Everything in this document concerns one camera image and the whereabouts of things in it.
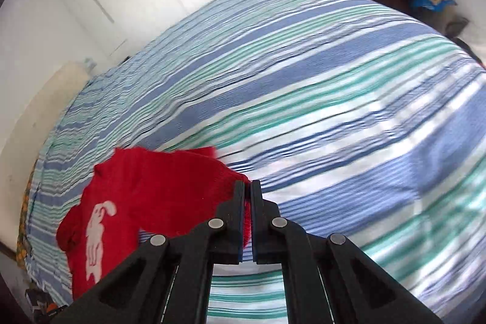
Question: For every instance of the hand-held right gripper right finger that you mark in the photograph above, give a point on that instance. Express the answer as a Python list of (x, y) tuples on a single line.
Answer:
[(257, 229)]

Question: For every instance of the beige headboard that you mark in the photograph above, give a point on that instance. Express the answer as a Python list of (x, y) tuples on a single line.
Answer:
[(38, 119)]

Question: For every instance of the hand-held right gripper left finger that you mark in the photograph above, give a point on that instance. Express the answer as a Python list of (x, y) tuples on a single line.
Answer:
[(238, 229)]

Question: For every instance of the orange patterned cloth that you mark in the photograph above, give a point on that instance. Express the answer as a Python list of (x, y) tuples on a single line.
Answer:
[(23, 217)]

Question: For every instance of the red sweater with white figure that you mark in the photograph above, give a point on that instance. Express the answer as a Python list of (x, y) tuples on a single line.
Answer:
[(152, 187)]

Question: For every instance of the striped bed sheet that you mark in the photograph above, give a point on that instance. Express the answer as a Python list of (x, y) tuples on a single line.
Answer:
[(303, 81)]

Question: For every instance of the dark printed box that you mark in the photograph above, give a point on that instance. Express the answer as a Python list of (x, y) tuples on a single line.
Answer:
[(40, 305)]

